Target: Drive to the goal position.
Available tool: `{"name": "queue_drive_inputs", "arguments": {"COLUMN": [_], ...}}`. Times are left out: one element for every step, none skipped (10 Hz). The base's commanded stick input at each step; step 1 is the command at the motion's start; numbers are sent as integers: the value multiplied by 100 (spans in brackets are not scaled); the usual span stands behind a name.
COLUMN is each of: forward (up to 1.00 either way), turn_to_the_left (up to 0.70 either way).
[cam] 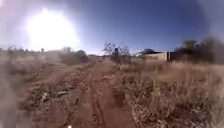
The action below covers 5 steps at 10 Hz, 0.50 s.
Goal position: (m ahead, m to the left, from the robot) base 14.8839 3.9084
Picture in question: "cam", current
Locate dry yellow grass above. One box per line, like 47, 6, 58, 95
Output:
106, 58, 224, 128

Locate dark green bushes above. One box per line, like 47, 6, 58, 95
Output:
58, 47, 90, 66

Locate red dirt track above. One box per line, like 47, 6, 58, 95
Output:
33, 57, 138, 128

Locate bare thin bush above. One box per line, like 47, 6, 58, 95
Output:
103, 42, 132, 65

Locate pale low building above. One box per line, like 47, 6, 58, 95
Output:
135, 51, 178, 62

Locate dark trees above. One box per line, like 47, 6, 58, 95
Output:
173, 37, 224, 65

